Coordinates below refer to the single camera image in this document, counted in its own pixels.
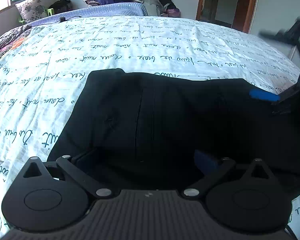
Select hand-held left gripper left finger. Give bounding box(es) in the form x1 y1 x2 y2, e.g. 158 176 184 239
21 148 122 201

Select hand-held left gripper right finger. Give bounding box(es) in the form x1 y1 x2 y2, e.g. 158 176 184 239
180 149 278 201

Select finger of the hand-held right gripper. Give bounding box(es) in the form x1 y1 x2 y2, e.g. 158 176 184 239
258 17 300 47
249 81 300 117

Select black pants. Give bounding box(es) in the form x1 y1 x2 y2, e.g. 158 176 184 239
47 68 300 198

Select white script-printed quilt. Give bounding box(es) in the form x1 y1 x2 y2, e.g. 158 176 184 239
0 15 300 240

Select purple bag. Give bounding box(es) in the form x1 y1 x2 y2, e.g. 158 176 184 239
166 8 181 18

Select grey garment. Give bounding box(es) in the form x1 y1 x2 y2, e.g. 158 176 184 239
131 0 164 17

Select dark patterned blanket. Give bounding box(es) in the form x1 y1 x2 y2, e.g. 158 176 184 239
0 25 33 68

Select light blue blanket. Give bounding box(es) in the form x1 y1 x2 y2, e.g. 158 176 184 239
27 2 149 28

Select green plastic stool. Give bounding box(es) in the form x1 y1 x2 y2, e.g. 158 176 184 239
18 8 55 23

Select black bag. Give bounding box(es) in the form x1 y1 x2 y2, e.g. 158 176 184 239
49 0 73 14

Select floral pillow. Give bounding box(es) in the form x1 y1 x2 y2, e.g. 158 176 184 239
15 0 47 24

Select wooden door frame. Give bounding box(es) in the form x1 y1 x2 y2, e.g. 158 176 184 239
196 0 260 34

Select black charger with cable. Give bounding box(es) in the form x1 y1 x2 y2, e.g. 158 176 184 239
31 16 82 28

